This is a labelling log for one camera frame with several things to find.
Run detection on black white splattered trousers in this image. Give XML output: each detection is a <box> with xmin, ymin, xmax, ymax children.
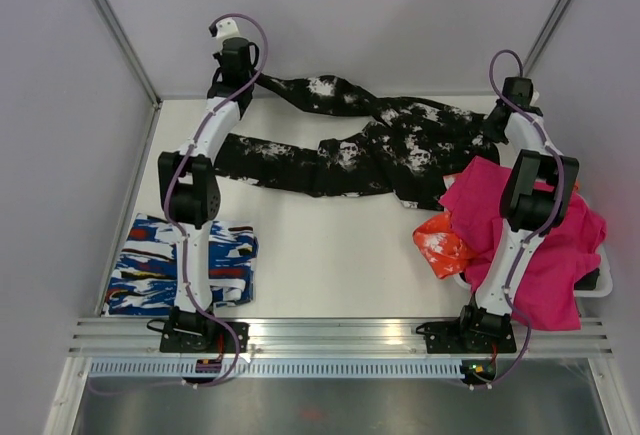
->
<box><xmin>214</xmin><ymin>75</ymin><xmax>499</xmax><ymax>211</ymax></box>

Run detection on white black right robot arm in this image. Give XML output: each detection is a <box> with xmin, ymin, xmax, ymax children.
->
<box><xmin>455</xmin><ymin>76</ymin><xmax>579</xmax><ymax>353</ymax></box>

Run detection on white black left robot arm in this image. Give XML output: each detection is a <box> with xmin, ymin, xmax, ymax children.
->
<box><xmin>158</xmin><ymin>15</ymin><xmax>261</xmax><ymax>355</ymax></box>

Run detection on blue white patterned folded trousers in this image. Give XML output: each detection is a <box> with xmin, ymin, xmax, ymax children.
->
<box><xmin>102</xmin><ymin>213</ymin><xmax>259</xmax><ymax>317</ymax></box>

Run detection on orange white garment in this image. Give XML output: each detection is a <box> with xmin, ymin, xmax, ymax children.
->
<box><xmin>412</xmin><ymin>211</ymin><xmax>477</xmax><ymax>280</ymax></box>

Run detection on pink garment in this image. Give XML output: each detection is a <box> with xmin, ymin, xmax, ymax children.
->
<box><xmin>440</xmin><ymin>156</ymin><xmax>607</xmax><ymax>331</ymax></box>

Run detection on white laundry basket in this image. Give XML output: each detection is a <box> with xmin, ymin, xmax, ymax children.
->
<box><xmin>452</xmin><ymin>249</ymin><xmax>614</xmax><ymax>301</ymax></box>

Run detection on left aluminium frame post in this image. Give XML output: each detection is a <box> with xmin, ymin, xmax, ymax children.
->
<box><xmin>91</xmin><ymin>0</ymin><xmax>161</xmax><ymax>108</ymax></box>

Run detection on aluminium frame post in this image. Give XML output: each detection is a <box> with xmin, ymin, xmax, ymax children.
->
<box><xmin>516</xmin><ymin>0</ymin><xmax>575</xmax><ymax>75</ymax></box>
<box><xmin>91</xmin><ymin>0</ymin><xmax>161</xmax><ymax>108</ymax></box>

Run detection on right aluminium frame post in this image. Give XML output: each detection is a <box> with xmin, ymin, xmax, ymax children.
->
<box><xmin>516</xmin><ymin>0</ymin><xmax>575</xmax><ymax>75</ymax></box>

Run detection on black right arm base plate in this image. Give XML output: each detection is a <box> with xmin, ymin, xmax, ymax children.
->
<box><xmin>415</xmin><ymin>321</ymin><xmax>517</xmax><ymax>355</ymax></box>

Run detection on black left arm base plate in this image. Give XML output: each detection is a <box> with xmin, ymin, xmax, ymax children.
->
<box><xmin>146</xmin><ymin>318</ymin><xmax>249</xmax><ymax>354</ymax></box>

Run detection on aluminium mounting rail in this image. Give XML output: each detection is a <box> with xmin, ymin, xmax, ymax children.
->
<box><xmin>68</xmin><ymin>318</ymin><xmax>613</xmax><ymax>359</ymax></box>

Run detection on white slotted cable duct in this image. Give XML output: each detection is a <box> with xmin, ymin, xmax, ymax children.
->
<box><xmin>89</xmin><ymin>358</ymin><xmax>463</xmax><ymax>380</ymax></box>

